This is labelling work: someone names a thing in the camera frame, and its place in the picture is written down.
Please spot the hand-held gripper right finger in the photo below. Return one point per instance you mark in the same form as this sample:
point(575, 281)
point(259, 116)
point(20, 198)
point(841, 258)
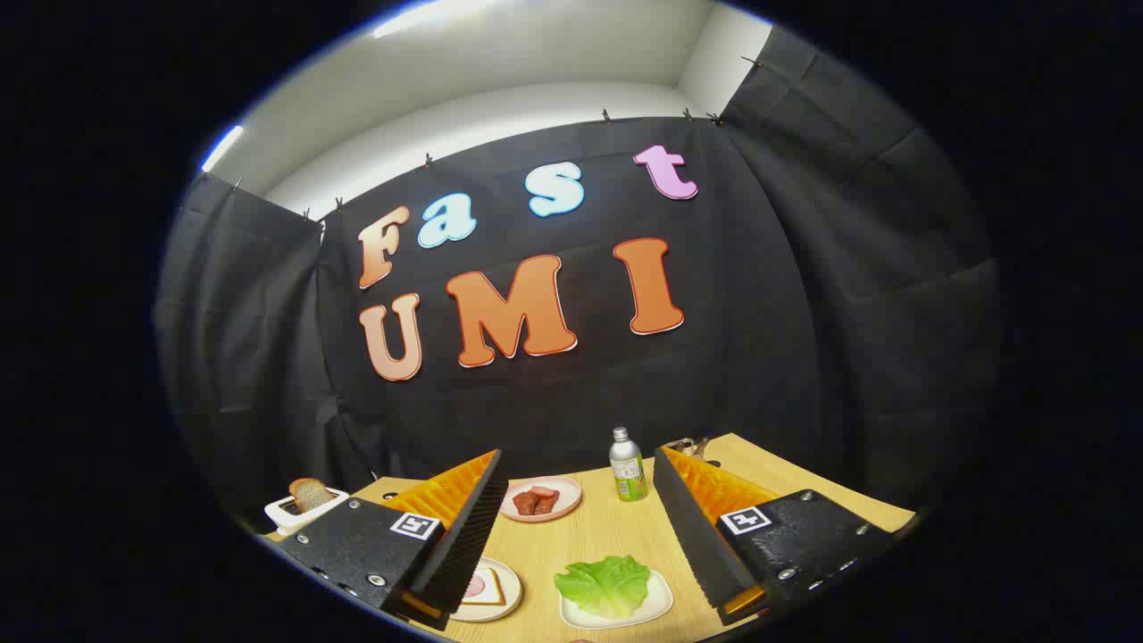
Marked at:
point(692, 536)

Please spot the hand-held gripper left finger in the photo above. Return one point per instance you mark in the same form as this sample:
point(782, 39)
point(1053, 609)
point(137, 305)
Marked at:
point(469, 545)

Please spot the green lettuce leaf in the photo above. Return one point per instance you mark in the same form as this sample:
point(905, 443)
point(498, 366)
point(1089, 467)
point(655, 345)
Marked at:
point(607, 585)

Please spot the toasted bread slice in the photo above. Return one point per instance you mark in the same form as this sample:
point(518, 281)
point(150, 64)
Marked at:
point(310, 494)

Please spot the pink ham slice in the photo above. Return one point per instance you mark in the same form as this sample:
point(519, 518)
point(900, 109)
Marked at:
point(475, 587)

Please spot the round white plate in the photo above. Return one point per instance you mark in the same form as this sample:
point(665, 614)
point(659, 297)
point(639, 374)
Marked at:
point(511, 580)

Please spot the white bread slice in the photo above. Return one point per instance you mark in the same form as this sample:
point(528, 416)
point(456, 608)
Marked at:
point(494, 595)

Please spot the brown meat piece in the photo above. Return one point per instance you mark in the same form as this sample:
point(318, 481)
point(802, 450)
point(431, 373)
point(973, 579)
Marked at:
point(524, 505)
point(546, 504)

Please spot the white rounded square plate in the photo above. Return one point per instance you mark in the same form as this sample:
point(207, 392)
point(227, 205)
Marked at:
point(658, 607)

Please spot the silver bottle with green label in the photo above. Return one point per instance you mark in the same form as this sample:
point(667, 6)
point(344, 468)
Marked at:
point(628, 473)

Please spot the red sausage slice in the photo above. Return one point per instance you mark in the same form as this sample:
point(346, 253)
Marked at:
point(543, 490)

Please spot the pink plate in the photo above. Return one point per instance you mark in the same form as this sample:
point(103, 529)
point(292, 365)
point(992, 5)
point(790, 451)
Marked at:
point(571, 500)

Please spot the white toaster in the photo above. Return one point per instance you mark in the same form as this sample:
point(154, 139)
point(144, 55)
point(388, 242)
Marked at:
point(286, 513)

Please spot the ceiling light strip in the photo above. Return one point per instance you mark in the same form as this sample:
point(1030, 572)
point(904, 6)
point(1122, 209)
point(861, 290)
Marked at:
point(221, 148)

